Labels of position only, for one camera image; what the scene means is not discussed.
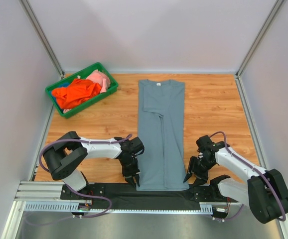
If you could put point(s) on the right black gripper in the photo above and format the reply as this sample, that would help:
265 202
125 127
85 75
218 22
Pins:
197 169

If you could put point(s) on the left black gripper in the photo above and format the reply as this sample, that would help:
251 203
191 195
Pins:
131 173

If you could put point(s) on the aluminium frame rail front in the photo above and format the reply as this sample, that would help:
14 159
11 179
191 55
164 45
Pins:
40 211

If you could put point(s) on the pink t shirt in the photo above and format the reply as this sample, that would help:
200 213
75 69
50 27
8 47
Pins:
102 79

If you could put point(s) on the grey-blue t shirt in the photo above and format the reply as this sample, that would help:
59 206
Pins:
160 128

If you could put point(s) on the aluminium corner post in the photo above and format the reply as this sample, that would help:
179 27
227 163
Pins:
28 9
260 36

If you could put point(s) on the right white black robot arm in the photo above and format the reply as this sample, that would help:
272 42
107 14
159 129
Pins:
263 191

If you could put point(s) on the orange t shirt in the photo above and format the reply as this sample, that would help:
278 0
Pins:
78 92

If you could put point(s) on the left aluminium corner post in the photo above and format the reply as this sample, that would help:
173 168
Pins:
28 9

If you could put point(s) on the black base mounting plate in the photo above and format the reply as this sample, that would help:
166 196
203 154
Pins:
125 197

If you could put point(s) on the right aluminium corner post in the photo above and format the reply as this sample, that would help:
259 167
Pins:
260 36

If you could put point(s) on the green plastic bin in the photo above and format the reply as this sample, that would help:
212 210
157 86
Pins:
82 74

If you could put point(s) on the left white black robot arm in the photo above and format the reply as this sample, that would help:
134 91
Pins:
61 158

